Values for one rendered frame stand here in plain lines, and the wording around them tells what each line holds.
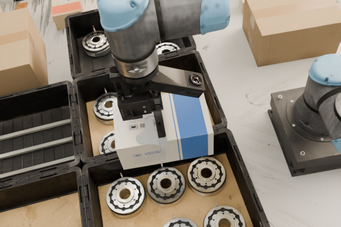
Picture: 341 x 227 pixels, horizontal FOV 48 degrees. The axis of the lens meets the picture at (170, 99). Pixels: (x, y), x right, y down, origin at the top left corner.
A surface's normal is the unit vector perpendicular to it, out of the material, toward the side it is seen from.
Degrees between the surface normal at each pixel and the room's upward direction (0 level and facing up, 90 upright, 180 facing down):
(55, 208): 0
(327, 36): 90
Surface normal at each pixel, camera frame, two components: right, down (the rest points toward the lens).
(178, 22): 0.09, 0.52
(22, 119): -0.09, -0.59
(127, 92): 0.14, 0.79
